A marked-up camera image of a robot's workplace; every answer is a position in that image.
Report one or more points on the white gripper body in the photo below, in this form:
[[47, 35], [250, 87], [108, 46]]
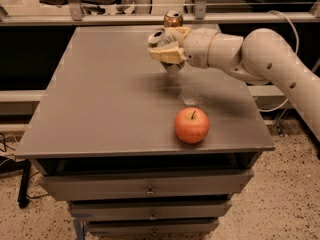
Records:
[[196, 47]]

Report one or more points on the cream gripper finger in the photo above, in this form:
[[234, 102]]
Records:
[[179, 32], [170, 53]]

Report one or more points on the silver green 7up can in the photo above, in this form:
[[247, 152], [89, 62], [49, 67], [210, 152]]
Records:
[[161, 37]]

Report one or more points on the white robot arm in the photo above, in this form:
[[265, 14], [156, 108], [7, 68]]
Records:
[[261, 57]]

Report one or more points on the orange patterned soda can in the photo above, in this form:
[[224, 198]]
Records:
[[173, 19]]

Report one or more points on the red apple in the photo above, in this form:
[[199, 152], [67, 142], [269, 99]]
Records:
[[191, 125]]

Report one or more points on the grey drawer cabinet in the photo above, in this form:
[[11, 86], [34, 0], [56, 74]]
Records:
[[110, 109]]

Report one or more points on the middle grey drawer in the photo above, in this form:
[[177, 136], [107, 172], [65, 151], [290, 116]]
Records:
[[150, 210]]

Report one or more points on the grey drawer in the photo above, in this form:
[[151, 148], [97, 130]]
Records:
[[203, 225], [146, 185], [150, 210]]

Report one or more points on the top grey drawer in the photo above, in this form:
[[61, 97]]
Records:
[[146, 185]]

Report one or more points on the bottom grey drawer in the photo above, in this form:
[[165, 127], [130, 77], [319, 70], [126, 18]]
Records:
[[203, 225]]

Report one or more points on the black stand on floor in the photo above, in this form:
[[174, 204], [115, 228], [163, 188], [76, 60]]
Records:
[[23, 201]]

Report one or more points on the metal railing frame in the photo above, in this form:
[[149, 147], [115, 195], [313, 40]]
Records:
[[134, 12]]

